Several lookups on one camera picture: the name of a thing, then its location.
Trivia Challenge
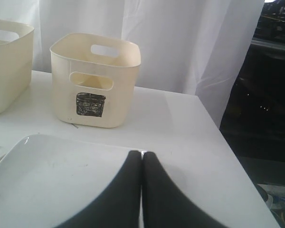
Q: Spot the cream bin with square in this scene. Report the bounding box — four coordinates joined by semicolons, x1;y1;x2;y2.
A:
50;33;141;128

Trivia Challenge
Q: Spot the white curtain backdrop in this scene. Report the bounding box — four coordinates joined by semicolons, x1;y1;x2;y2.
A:
0;0;266;97

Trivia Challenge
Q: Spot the cream bin with triangle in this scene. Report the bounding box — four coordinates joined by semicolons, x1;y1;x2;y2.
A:
0;20;34;113

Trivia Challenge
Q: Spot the white square plate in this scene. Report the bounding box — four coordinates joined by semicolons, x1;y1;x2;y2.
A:
0;134;143;228

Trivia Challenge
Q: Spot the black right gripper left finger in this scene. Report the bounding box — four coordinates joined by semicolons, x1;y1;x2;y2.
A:
59;151;142;228

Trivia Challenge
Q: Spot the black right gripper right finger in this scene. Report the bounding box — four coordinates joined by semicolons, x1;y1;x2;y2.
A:
142;151;281;228

